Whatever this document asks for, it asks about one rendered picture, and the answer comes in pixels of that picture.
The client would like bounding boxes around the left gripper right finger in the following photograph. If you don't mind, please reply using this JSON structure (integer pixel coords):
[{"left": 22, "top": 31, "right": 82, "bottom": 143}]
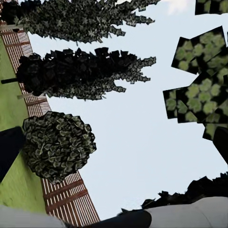
[{"left": 212, "top": 126, "right": 228, "bottom": 165}]

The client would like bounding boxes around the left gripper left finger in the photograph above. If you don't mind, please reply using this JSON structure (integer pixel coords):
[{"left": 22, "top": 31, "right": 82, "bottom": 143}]
[{"left": 0, "top": 126, "right": 25, "bottom": 183}]

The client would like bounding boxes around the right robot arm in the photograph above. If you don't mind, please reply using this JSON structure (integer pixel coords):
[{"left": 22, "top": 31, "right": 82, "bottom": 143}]
[{"left": 0, "top": 197, "right": 228, "bottom": 228}]

